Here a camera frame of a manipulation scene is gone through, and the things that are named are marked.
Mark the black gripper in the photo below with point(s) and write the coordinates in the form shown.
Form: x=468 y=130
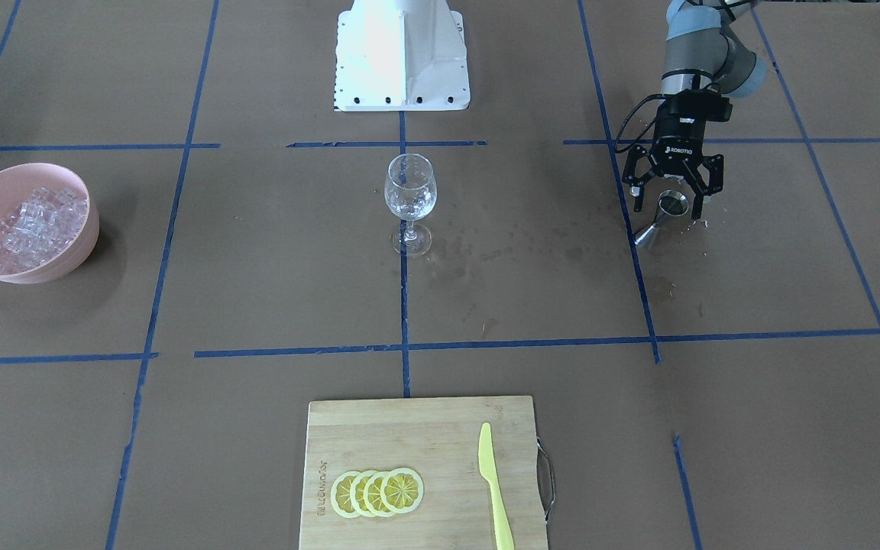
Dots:
x=674 y=142

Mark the steel double jigger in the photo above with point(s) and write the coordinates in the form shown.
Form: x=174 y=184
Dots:
x=671 y=204

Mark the clear ice cubes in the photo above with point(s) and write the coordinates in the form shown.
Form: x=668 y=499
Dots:
x=40 y=228

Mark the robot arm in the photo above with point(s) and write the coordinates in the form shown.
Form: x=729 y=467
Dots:
x=705 y=66

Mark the clear wine glass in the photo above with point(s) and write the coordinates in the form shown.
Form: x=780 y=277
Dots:
x=410 y=192

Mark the yellow plastic knife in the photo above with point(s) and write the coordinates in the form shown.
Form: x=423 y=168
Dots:
x=487 y=467

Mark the bamboo cutting board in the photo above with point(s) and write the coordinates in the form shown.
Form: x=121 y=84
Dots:
x=438 y=438

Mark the lemon slice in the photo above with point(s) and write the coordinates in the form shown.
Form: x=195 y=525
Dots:
x=372 y=496
x=341 y=495
x=402 y=490
x=357 y=490

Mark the pink bowl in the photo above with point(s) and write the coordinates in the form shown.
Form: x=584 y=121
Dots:
x=16 y=183

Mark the white pedestal column base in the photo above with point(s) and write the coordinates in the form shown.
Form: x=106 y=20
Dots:
x=401 y=56

